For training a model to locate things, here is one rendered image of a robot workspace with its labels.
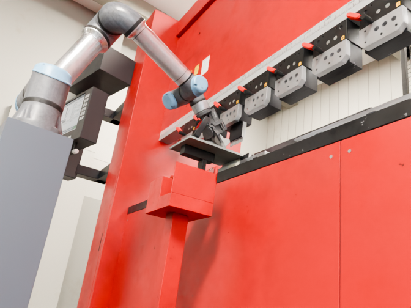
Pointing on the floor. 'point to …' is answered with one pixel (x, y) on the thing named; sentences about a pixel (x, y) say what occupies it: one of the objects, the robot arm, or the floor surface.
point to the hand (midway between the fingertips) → (220, 154)
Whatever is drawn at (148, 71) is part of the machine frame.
